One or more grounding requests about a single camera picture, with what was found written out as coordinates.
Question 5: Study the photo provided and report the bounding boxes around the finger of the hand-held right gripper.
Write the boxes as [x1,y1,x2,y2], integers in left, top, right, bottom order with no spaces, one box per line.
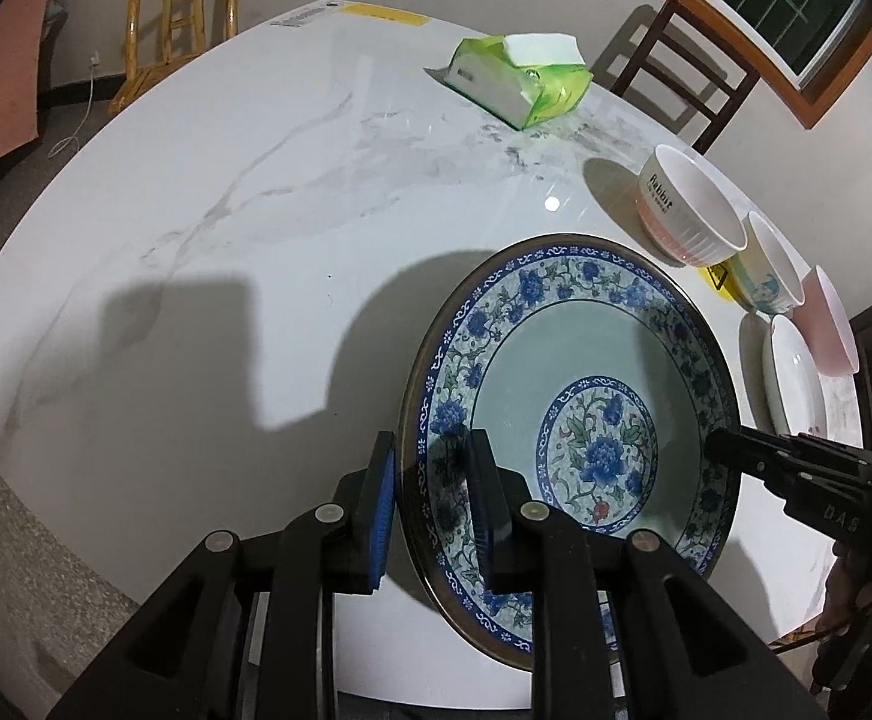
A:
[788,433,872,472]
[706,427,798,479]

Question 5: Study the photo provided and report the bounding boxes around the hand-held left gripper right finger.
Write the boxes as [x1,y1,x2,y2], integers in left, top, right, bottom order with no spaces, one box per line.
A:
[466,429,831,720]

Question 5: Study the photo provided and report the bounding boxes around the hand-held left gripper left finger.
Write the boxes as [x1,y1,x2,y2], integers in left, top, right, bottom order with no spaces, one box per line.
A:
[46,431,396,720]

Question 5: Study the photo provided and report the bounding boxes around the white plate pink flowers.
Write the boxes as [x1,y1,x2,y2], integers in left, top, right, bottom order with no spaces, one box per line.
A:
[818,373,866,451]

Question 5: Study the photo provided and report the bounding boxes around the white deep plate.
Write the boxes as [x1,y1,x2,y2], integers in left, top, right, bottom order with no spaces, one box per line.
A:
[762,313,828,437]

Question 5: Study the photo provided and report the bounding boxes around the pink shallow bowl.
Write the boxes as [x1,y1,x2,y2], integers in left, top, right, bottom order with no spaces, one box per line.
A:
[792,265,861,377]

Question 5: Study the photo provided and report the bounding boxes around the blue floral porcelain bowl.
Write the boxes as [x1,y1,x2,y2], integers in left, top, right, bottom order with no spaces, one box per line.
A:
[397,235,743,672]

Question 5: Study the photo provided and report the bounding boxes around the person's right hand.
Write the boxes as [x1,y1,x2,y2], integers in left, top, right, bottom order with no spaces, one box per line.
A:
[824,540,872,635]

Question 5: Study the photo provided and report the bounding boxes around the cartoon print bowl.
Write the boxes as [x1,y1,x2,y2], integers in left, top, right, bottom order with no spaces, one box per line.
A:
[728,211,808,316]

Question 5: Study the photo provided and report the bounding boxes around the round yellow warning sticker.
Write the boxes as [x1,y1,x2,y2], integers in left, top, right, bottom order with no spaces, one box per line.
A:
[702,259,741,305]

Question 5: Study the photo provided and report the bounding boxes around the pink white ribbed bowl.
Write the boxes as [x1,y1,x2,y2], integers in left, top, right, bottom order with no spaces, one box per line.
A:
[635,144,749,269]

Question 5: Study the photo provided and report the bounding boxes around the dark wooden slatted chair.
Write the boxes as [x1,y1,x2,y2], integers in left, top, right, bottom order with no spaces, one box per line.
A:
[608,0,761,155]

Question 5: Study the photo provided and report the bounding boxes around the green tissue pack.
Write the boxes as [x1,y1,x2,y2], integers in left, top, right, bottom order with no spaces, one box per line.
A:
[425,34,594,130]

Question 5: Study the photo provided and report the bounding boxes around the yellow rectangular table label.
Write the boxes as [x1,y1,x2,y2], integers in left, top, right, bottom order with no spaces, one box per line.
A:
[338,3,431,26]

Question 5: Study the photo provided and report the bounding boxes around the white table label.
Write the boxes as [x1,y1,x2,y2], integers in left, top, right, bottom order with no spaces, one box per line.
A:
[271,9,341,29]

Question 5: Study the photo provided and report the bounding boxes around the bamboo chair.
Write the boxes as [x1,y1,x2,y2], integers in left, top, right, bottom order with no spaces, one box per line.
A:
[110,0,251,115]

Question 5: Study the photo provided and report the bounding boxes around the white cable with plug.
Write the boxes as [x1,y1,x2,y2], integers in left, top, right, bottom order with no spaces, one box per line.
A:
[50,51,103,160]

